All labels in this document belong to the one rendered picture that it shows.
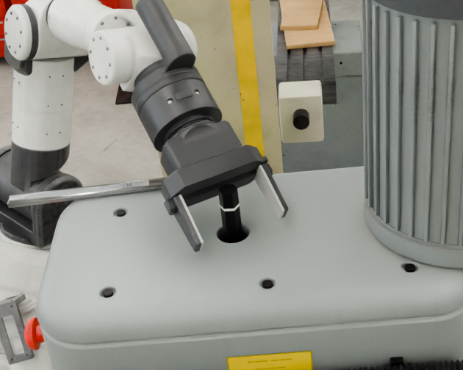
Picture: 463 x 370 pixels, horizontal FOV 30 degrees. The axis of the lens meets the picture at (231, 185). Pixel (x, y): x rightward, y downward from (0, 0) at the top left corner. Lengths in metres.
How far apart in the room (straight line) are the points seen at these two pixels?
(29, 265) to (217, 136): 0.51
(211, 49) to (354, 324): 1.94
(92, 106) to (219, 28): 2.76
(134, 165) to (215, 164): 3.78
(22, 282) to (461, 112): 0.80
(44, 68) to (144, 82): 0.32
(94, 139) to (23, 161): 3.70
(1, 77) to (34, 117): 4.73
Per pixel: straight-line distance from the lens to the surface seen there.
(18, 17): 1.24
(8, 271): 1.38
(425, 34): 0.79
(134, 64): 1.02
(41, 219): 1.36
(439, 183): 0.86
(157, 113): 0.98
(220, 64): 2.78
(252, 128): 2.89
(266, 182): 0.97
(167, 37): 1.00
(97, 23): 1.12
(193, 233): 0.93
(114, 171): 4.72
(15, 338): 1.28
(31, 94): 1.31
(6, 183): 1.41
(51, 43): 1.25
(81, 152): 4.95
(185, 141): 0.97
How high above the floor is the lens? 2.48
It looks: 34 degrees down
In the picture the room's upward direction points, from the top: 7 degrees counter-clockwise
